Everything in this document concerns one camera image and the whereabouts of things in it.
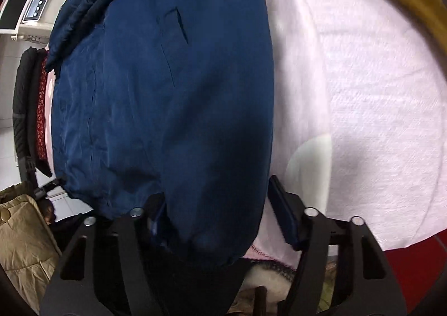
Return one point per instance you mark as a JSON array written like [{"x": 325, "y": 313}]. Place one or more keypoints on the white medical machine with screen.
[{"x": 29, "y": 20}]

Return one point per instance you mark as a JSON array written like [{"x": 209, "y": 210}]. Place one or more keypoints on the black quilted folded garment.
[{"x": 24, "y": 114}]

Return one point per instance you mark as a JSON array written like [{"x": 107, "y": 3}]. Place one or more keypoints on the navy blue padded jacket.
[{"x": 173, "y": 97}]

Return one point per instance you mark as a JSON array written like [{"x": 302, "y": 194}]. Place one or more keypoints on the beige quilted fur-trim coat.
[{"x": 277, "y": 280}]

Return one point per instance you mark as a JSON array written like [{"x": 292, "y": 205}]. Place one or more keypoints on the pink polka dot bedsheet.
[{"x": 359, "y": 119}]

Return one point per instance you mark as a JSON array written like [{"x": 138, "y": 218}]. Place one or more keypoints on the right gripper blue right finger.
[{"x": 340, "y": 256}]

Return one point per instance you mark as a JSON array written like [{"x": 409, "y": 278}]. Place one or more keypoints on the red object at edge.
[{"x": 418, "y": 267}]

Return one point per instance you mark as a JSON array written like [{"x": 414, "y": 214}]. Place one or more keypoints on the tan quilted coat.
[{"x": 29, "y": 252}]

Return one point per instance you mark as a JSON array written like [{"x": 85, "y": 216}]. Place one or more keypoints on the red floral folded cloth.
[{"x": 40, "y": 114}]

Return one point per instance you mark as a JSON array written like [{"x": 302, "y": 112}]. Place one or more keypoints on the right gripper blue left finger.
[{"x": 116, "y": 267}]

